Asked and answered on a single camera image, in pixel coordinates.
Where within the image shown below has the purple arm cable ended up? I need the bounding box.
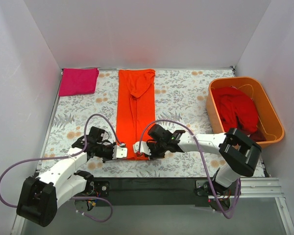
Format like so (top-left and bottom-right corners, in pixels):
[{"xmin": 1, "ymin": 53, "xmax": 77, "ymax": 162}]
[
  {"xmin": 0, "ymin": 114, "xmax": 125, "ymax": 223},
  {"xmin": 138, "ymin": 119, "xmax": 242, "ymax": 219}
]

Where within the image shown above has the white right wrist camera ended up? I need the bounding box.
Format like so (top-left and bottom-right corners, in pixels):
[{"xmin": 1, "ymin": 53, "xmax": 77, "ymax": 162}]
[{"xmin": 133, "ymin": 141, "xmax": 150, "ymax": 156}]

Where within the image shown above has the folded magenta t-shirt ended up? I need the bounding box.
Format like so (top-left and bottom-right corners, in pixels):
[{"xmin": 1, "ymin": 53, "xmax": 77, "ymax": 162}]
[{"xmin": 58, "ymin": 68, "xmax": 99, "ymax": 97}]

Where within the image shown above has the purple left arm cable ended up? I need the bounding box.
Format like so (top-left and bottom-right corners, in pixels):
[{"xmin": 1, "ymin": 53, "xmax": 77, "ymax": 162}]
[{"xmin": 0, "ymin": 114, "xmax": 125, "ymax": 223}]

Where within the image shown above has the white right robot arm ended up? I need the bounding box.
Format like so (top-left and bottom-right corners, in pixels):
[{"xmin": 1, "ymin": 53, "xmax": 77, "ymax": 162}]
[{"xmin": 147, "ymin": 124, "xmax": 262, "ymax": 195}]

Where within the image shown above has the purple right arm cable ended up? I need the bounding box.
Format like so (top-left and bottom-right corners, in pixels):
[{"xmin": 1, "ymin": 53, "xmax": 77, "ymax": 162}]
[{"xmin": 138, "ymin": 119, "xmax": 242, "ymax": 219}]

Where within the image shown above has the orange t-shirt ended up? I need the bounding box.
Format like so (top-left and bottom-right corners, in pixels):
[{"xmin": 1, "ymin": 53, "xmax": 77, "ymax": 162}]
[{"xmin": 116, "ymin": 69, "xmax": 155, "ymax": 161}]

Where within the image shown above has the aluminium frame rail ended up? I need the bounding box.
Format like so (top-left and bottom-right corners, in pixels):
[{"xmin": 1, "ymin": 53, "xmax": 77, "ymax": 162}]
[{"xmin": 12, "ymin": 178, "xmax": 294, "ymax": 235}]

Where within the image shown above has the orange plastic basket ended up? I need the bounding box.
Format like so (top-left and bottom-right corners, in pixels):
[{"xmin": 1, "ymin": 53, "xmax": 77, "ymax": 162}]
[{"xmin": 206, "ymin": 77, "xmax": 285, "ymax": 149}]

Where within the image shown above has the red t-shirt in basket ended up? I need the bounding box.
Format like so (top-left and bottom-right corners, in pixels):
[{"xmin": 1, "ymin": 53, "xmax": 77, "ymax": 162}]
[{"xmin": 212, "ymin": 87, "xmax": 266, "ymax": 142}]

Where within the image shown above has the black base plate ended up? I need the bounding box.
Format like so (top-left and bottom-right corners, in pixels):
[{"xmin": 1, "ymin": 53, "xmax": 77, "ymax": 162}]
[{"xmin": 86, "ymin": 178, "xmax": 215, "ymax": 207}]

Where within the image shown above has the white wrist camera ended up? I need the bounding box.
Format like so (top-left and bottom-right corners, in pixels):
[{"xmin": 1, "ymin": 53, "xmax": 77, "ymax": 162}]
[
  {"xmin": 133, "ymin": 141, "xmax": 150, "ymax": 156},
  {"xmin": 113, "ymin": 145, "xmax": 127, "ymax": 160}
]

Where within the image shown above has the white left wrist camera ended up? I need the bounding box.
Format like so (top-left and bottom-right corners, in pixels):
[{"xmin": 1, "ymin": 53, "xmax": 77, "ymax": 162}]
[{"xmin": 113, "ymin": 145, "xmax": 127, "ymax": 160}]

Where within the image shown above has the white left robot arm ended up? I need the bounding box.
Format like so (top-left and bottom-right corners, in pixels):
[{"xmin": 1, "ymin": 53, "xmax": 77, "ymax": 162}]
[{"xmin": 16, "ymin": 127, "xmax": 127, "ymax": 227}]

